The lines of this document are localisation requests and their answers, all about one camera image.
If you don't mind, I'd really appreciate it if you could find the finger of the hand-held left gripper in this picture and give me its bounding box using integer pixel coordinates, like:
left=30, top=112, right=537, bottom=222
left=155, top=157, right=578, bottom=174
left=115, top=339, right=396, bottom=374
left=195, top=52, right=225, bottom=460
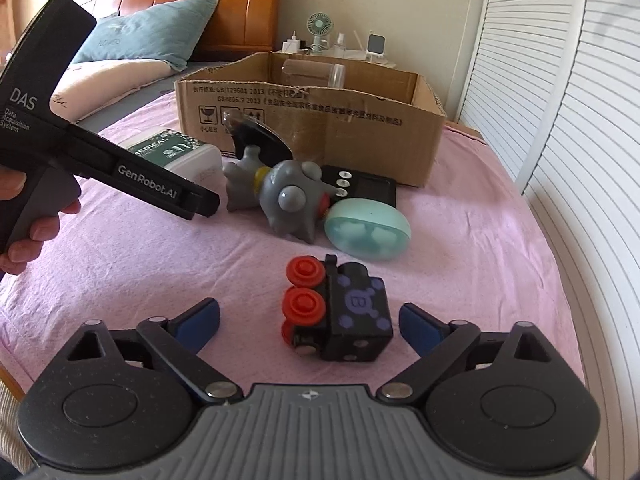
left=175, top=184, right=221, bottom=221

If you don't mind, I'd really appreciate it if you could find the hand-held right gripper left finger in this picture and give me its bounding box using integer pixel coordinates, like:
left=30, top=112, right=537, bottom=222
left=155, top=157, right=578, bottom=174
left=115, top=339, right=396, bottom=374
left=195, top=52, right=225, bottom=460
left=65, top=297, right=241, bottom=401

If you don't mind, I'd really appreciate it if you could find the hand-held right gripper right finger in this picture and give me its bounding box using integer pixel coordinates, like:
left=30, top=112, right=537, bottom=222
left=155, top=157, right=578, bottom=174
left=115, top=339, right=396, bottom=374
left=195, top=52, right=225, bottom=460
left=375, top=302, right=553, bottom=406

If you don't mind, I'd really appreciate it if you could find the white plastic bottle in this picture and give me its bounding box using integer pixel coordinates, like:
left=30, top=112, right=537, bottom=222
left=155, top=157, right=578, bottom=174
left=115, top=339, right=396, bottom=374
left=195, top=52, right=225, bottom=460
left=124, top=128, right=222, bottom=187

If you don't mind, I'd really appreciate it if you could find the black toy train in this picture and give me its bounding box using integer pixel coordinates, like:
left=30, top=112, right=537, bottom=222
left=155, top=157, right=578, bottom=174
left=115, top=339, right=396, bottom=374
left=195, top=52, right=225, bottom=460
left=281, top=254, right=396, bottom=363

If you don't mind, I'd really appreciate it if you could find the grey toy figure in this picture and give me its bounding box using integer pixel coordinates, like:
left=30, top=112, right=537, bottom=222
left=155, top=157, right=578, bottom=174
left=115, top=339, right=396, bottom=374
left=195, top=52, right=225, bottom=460
left=221, top=145, right=341, bottom=245

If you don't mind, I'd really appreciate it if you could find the mint green earbud case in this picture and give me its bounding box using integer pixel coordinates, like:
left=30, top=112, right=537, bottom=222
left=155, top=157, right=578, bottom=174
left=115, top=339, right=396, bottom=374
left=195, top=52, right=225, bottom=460
left=324, top=199, right=412, bottom=262

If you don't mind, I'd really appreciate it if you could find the black digital timer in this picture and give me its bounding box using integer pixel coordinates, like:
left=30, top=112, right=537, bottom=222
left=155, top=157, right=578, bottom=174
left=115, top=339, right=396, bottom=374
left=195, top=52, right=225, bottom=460
left=319, top=164, right=398, bottom=209

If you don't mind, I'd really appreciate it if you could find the cardboard box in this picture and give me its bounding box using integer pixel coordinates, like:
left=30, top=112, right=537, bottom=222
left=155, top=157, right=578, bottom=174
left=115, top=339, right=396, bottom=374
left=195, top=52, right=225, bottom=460
left=174, top=50, right=447, bottom=188

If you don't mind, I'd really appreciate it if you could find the clear plastic jar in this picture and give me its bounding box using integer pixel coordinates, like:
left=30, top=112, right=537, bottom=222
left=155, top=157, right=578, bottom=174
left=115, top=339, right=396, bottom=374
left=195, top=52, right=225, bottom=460
left=281, top=58, right=347, bottom=92

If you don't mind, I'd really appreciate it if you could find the person's left hand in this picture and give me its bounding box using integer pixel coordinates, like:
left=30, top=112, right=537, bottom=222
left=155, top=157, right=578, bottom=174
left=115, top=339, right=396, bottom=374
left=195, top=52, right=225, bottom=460
left=0, top=167, right=82, bottom=277

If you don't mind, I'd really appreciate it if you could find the pink cloth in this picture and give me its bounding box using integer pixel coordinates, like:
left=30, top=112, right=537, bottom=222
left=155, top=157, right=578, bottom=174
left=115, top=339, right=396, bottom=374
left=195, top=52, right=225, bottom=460
left=0, top=75, right=588, bottom=401

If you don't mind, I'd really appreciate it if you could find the pink floral pillow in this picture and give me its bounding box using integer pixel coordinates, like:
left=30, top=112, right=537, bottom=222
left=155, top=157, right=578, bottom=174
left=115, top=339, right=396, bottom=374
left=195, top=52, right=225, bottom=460
left=50, top=57, right=188, bottom=123

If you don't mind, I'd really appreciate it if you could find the blue pillow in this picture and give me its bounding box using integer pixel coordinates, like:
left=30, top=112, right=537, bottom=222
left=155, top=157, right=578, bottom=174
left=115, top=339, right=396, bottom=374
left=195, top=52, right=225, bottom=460
left=70, top=0, right=221, bottom=65

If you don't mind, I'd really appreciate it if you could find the wooden headboard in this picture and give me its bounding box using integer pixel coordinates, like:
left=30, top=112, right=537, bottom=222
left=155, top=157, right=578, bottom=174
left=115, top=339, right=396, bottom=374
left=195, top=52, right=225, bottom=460
left=70, top=0, right=293, bottom=61

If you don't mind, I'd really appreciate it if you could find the white louvred door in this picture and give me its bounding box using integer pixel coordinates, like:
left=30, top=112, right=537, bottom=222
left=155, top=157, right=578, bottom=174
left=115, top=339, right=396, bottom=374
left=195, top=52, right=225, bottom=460
left=520, top=0, right=640, bottom=480
left=457, top=0, right=591, bottom=196

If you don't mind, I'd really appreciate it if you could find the small green fan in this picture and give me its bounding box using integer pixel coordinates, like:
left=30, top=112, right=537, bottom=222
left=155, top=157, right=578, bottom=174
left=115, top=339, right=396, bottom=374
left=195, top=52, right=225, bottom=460
left=306, top=12, right=332, bottom=53

